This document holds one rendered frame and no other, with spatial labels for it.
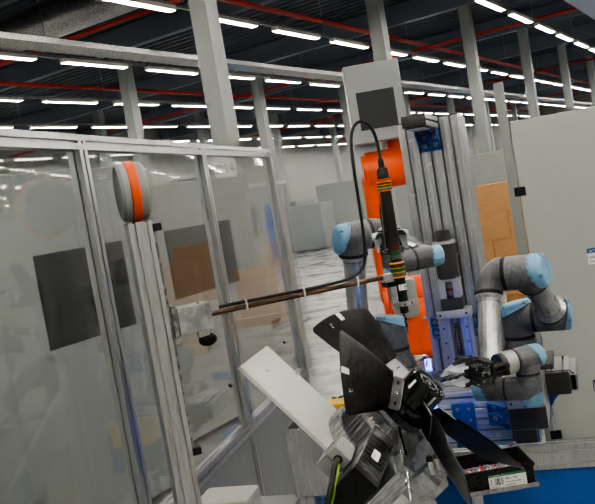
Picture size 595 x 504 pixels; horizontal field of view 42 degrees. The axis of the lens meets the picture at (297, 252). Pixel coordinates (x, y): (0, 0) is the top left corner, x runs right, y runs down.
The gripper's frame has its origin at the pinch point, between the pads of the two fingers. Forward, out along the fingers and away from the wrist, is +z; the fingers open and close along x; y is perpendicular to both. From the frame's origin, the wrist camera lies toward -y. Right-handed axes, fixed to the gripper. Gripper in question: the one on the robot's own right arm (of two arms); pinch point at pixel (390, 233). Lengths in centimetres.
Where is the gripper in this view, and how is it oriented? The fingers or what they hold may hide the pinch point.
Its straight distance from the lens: 237.2
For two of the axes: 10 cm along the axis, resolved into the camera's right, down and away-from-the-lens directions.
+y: 1.6, 9.8, 0.7
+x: -9.8, 1.6, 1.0
